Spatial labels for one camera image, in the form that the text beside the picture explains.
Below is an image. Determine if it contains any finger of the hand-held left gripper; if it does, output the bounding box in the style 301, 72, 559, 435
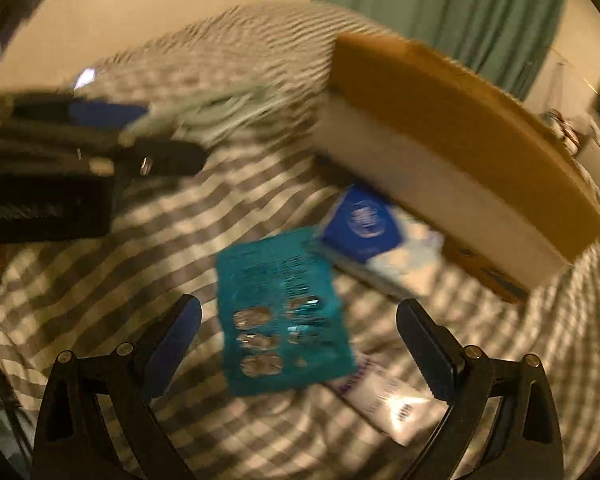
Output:
75, 132, 207, 178
11, 94, 150, 129

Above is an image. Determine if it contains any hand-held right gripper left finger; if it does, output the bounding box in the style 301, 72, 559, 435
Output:
31, 294, 203, 480

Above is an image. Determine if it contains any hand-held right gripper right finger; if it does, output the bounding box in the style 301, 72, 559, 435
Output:
396, 298, 565, 480

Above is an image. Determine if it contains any white tube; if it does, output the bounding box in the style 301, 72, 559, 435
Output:
325, 352, 433, 447

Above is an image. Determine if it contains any teal blister pill pack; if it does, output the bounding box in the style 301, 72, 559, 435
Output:
215, 226, 357, 397

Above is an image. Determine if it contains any blue and white carton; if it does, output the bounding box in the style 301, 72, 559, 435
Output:
307, 183, 446, 301

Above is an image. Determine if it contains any cardboard box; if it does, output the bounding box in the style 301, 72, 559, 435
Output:
311, 31, 600, 305

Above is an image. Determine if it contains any checkered bed sheet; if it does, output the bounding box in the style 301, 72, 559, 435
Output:
0, 2, 600, 480

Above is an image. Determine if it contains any cluttered side furniture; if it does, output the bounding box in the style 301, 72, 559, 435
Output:
542, 72, 600, 201

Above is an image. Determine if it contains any green curtain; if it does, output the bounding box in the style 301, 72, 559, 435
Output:
314, 0, 568, 103

